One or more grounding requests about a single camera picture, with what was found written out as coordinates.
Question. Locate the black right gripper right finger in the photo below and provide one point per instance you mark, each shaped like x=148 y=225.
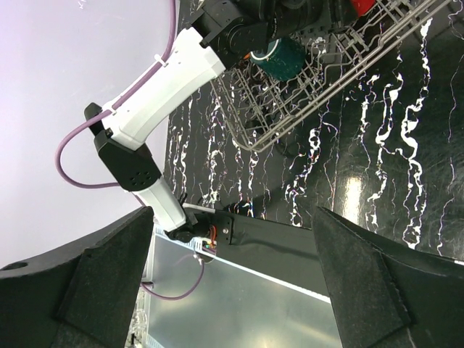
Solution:
x=384 y=294

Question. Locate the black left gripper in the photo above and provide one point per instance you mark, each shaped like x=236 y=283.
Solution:
x=318 y=17

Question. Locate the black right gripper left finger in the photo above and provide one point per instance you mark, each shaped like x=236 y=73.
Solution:
x=81 y=294

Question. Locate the dark green mug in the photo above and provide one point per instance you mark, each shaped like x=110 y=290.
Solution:
x=283 y=59

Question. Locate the red mug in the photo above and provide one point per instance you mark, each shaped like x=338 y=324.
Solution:
x=362 y=6

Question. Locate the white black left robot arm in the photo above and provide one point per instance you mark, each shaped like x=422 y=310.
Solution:
x=220 y=35

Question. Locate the grey wire dish rack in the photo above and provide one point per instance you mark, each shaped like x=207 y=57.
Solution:
x=259 y=110

